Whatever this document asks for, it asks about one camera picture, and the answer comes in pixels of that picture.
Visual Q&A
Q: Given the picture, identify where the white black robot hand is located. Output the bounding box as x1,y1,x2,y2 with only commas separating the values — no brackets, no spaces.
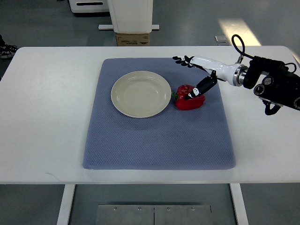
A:
173,55,246,100

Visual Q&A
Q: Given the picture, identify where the red bell pepper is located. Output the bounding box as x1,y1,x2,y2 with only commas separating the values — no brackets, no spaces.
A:
172,84,205,111

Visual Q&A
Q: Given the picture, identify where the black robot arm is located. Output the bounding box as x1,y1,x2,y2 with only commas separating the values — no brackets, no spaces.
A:
231,34,300,115

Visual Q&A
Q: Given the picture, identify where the cream round plate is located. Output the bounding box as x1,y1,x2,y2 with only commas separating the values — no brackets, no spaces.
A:
111,71,172,118

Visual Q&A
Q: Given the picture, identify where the metal floor plate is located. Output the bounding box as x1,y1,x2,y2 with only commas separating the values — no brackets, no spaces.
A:
96,204,213,225

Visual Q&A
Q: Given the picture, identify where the grey floor outlet cover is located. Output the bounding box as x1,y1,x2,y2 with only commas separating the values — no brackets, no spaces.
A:
215,35,228,43

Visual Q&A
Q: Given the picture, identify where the blue textured mat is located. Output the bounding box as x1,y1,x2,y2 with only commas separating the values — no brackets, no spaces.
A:
82,58,235,170

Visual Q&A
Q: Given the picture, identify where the brown cardboard box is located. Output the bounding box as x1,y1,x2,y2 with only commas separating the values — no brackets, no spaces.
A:
116,33,150,46

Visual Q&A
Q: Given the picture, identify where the white right table leg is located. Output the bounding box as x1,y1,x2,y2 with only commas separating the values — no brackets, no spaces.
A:
230,183,249,225

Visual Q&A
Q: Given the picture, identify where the white table leg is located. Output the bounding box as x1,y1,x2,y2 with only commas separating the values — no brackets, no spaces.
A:
57,184,75,225
230,183,249,225

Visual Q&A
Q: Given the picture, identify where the white cabinet with slot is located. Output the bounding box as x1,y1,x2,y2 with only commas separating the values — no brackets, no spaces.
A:
68,0,109,13

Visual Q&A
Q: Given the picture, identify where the white left table leg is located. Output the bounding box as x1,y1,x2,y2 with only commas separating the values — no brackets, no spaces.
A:
57,184,75,225

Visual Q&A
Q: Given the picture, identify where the black white sneaker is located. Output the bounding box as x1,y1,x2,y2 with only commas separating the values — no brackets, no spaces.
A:
0,35,18,59

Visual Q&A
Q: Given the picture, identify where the white machine pedestal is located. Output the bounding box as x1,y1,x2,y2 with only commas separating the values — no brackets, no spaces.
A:
98,0,160,34

